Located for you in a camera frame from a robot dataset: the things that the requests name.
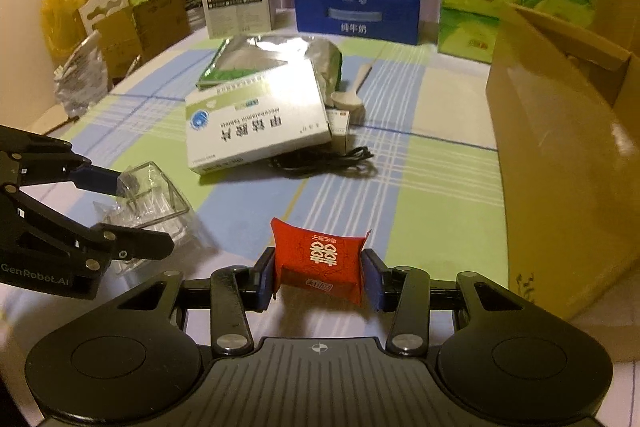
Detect cardboard box with white flap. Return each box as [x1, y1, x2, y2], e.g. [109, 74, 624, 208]
[77, 0, 146, 78]

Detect white plastic spoon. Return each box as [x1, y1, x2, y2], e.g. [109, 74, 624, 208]
[330, 63, 373, 112]

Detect clear plastic box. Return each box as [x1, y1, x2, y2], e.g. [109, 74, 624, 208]
[95, 161, 193, 275]

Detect black cable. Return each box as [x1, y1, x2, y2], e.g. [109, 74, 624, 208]
[267, 146, 376, 178]

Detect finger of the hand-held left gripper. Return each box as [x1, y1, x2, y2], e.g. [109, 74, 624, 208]
[0, 189, 176, 273]
[0, 124, 121, 196]

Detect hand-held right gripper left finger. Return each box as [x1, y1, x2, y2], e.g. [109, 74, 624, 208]
[107, 248, 278, 360]

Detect large white medicine box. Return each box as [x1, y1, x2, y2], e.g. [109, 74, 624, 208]
[185, 59, 333, 175]

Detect yellow plastic bag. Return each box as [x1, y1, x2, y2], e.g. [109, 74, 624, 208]
[40, 0, 98, 60]

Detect red candy packet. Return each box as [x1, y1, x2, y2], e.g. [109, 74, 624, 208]
[270, 217, 373, 308]

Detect crumpled silver foil bag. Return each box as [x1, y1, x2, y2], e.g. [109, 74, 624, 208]
[54, 32, 111, 118]

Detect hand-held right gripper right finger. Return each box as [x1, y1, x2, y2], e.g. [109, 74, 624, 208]
[361, 249, 536, 358]

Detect dark blue milk carton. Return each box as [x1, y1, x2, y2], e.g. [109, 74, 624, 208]
[294, 0, 421, 46]

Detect white ointment box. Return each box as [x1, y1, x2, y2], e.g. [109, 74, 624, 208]
[325, 108, 352, 154]

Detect plain brown cardboard box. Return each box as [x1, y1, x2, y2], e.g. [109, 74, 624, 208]
[132, 0, 191, 58]

